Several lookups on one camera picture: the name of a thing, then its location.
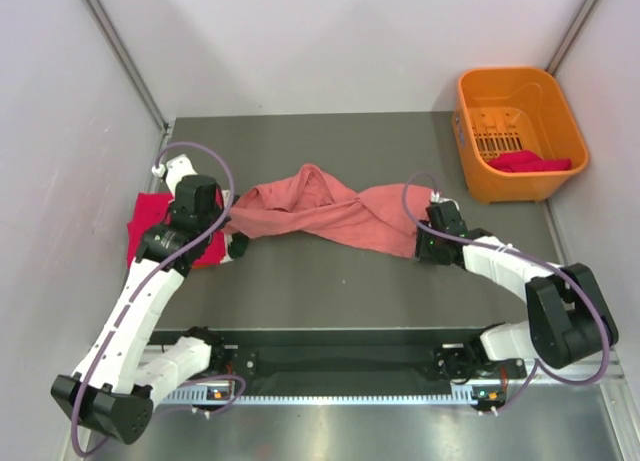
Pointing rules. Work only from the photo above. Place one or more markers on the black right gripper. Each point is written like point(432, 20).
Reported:
point(422, 253)

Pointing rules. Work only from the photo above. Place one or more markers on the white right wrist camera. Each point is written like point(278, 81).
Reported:
point(437, 198)

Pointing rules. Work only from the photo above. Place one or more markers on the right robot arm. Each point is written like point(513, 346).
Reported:
point(568, 317)

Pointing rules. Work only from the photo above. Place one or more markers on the slotted grey cable duct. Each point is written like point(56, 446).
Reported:
point(209, 395)

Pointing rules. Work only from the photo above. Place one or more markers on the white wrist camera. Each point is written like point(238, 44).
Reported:
point(437, 198)
point(173, 171)

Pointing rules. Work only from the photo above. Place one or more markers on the folded dark green t shirt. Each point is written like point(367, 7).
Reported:
point(240, 242)

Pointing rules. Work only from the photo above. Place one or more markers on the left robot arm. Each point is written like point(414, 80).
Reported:
point(110, 392)

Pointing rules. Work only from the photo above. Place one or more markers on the folded white t shirt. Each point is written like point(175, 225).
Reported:
point(228, 249)

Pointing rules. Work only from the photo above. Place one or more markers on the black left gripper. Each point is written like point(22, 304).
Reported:
point(218, 212)

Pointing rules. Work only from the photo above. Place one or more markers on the magenta t shirt in basket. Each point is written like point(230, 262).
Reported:
point(525, 161)

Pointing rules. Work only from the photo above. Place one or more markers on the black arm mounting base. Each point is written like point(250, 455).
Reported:
point(363, 361)

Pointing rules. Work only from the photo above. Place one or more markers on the salmon pink t shirt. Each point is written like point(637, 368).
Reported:
point(317, 203)

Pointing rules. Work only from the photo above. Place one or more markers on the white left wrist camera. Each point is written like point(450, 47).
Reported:
point(173, 171)

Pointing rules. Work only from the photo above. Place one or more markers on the folded magenta t shirt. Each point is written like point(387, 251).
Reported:
point(151, 209)

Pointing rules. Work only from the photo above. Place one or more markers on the orange plastic basket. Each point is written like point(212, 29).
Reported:
point(508, 109)

